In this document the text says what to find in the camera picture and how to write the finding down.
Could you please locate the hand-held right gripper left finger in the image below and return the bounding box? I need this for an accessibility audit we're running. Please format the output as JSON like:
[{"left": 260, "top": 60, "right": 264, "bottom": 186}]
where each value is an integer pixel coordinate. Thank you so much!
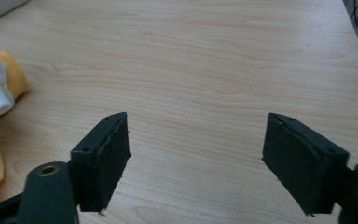
[{"left": 69, "top": 111, "right": 131, "bottom": 216}]

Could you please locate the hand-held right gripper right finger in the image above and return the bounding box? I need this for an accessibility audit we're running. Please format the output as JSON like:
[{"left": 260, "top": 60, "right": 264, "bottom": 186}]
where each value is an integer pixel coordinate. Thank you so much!
[{"left": 261, "top": 112, "right": 351, "bottom": 217}]

